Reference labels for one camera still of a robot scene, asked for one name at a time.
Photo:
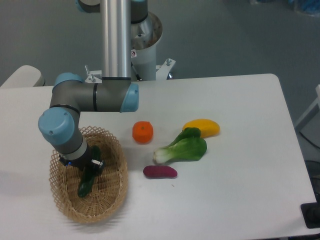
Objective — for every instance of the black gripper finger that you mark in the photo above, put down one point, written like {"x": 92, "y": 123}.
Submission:
{"x": 97, "y": 166}

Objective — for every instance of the green cucumber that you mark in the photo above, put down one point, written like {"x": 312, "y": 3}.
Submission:
{"x": 88, "y": 177}

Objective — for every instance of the white chair armrest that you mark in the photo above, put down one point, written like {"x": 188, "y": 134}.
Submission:
{"x": 25, "y": 76}

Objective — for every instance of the yellow mango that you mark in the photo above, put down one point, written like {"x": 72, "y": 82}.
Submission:
{"x": 207, "y": 127}

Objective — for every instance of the orange tangerine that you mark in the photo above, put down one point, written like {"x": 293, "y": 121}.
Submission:
{"x": 142, "y": 132}

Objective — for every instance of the white furniture frame right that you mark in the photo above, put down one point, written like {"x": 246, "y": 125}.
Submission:
{"x": 309, "y": 113}

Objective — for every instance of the woven wicker basket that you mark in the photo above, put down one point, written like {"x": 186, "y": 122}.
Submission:
{"x": 109, "y": 188}

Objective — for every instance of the black device at table corner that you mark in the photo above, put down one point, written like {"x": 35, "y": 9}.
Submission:
{"x": 311, "y": 214}

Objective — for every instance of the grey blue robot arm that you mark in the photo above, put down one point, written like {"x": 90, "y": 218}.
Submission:
{"x": 71, "y": 95}

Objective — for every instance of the green bok choy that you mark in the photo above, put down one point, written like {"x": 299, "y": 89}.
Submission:
{"x": 187, "y": 146}

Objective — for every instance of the purple sweet potato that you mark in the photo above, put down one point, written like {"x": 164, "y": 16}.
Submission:
{"x": 159, "y": 172}

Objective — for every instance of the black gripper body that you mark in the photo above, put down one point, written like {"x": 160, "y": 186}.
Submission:
{"x": 84, "y": 161}

